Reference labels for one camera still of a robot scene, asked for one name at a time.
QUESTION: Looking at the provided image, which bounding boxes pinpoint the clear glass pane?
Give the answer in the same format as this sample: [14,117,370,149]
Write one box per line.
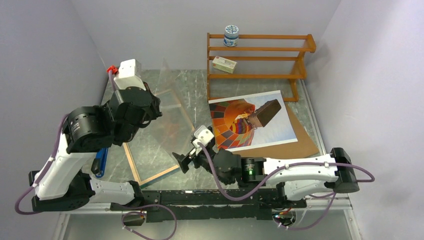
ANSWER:
[128,58,194,166]

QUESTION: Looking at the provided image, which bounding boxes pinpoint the blue wooden picture frame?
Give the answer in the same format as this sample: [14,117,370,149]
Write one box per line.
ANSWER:
[123,88,195,188]

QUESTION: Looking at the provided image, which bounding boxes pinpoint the hot air balloon photo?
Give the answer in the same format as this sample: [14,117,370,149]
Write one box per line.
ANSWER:
[208,90,298,152]

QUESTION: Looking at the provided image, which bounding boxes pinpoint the brown cardboard backing board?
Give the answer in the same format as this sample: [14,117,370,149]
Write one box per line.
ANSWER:
[232,103,322,159]

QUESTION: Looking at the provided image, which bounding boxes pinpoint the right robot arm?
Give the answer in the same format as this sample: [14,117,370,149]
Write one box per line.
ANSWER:
[172,147,360,208]

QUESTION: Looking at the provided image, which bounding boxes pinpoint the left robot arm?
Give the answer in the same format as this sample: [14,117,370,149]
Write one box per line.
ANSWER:
[30,84,162,213]

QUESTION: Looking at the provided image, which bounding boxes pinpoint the blue stapler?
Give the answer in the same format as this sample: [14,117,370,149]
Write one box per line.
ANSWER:
[90,147,109,179]

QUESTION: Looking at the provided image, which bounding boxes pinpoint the small white green box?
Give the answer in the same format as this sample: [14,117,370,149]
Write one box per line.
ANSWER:
[212,56,238,74]

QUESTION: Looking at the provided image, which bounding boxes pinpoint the blue white ceramic jar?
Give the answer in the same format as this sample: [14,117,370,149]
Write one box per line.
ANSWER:
[223,25,239,47]

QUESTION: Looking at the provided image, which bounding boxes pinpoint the orange wooden shelf rack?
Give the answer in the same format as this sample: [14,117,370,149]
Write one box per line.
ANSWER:
[206,33,317,102]

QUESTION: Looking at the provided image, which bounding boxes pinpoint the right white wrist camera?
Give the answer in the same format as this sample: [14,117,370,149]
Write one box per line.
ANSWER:
[192,125,215,148]

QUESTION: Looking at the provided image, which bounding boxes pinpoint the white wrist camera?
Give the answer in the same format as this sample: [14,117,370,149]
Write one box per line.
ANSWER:
[192,125,215,148]
[106,59,146,91]

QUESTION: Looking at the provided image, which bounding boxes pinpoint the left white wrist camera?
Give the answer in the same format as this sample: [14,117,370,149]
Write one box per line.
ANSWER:
[106,59,146,91]

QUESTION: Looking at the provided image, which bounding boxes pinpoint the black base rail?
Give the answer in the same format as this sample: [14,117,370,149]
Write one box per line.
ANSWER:
[109,188,309,223]

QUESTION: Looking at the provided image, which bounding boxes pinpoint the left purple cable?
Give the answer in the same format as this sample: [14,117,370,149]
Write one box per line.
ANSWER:
[14,71,178,240]

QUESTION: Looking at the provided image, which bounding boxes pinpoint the purple cable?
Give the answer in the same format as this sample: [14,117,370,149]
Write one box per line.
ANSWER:
[198,142,376,232]
[14,71,178,240]

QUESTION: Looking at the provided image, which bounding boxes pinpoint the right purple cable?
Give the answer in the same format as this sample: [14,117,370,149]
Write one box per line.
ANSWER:
[198,142,376,232]

